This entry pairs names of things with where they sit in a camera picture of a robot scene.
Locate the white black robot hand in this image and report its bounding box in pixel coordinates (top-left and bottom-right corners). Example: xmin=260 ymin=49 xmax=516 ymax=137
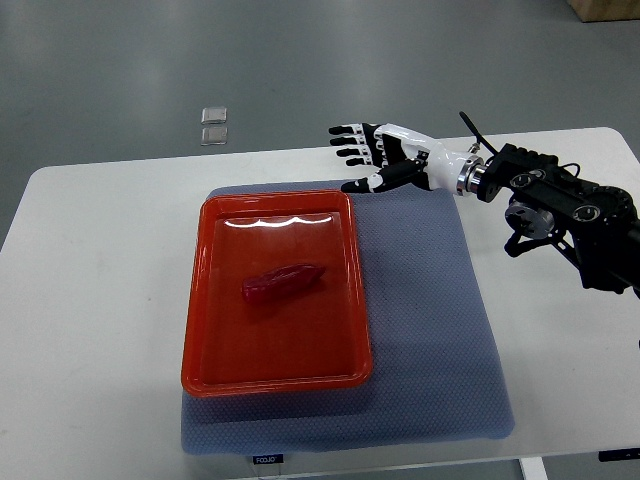
xmin=328 ymin=123 xmax=486 ymax=196

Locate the red pepper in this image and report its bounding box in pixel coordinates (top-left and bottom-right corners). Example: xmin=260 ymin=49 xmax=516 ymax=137
xmin=241 ymin=263 xmax=326 ymax=304

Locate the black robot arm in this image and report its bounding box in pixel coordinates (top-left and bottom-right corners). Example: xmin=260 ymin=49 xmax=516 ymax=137
xmin=328 ymin=113 xmax=639 ymax=294

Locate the red plastic tray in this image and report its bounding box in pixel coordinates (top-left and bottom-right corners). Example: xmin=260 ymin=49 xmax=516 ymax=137
xmin=181 ymin=189 xmax=373 ymax=398

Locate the upper floor plate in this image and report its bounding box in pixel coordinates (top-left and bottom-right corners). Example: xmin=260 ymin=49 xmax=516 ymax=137
xmin=201 ymin=106 xmax=227 ymax=125

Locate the blue-grey textured mat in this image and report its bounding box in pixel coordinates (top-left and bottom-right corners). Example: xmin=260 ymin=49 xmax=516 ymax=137
xmin=182 ymin=187 xmax=515 ymax=456

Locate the cardboard box corner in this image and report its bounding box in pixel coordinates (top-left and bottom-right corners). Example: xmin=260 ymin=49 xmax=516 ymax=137
xmin=567 ymin=0 xmax=640 ymax=23

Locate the black table label centre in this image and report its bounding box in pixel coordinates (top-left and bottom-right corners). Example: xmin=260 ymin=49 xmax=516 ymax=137
xmin=252 ymin=454 xmax=284 ymax=465

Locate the black table label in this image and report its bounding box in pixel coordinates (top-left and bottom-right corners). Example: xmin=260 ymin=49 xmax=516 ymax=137
xmin=252 ymin=454 xmax=284 ymax=465
xmin=598 ymin=448 xmax=640 ymax=463

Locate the white table leg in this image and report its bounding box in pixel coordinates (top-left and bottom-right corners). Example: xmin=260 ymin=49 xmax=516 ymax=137
xmin=519 ymin=457 xmax=549 ymax=480

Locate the black table label right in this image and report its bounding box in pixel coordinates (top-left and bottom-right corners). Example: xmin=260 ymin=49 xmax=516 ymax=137
xmin=598 ymin=448 xmax=640 ymax=463

